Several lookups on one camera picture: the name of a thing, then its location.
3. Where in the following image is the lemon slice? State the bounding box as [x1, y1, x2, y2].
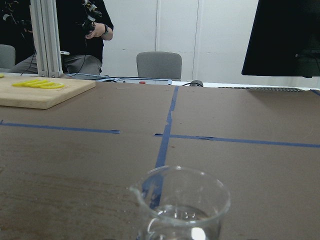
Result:
[26, 81, 57, 88]
[17, 80, 49, 87]
[12, 79, 38, 87]
[38, 82, 65, 89]

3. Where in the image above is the black keyboard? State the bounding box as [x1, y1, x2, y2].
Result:
[220, 86, 304, 92]

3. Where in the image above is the aluminium frame post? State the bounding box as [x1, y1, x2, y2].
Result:
[30, 0, 63, 78]

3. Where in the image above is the small glass beaker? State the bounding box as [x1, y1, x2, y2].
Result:
[129, 166, 231, 240]

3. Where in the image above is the black computer monitor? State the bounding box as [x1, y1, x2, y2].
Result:
[241, 0, 320, 78]

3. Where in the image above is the grey office chair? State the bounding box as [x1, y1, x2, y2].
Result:
[136, 51, 182, 81]

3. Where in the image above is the seated operator in black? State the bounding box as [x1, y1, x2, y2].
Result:
[0, 0, 114, 75]

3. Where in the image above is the black computer mouse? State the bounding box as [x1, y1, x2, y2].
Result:
[189, 80, 204, 87]

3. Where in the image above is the front lemon slice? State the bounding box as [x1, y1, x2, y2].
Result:
[38, 82, 65, 89]

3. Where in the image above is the blue teach pendant right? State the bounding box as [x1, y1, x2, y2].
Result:
[65, 73, 173, 86]

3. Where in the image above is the bamboo cutting board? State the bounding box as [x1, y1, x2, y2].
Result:
[0, 72, 96, 109]

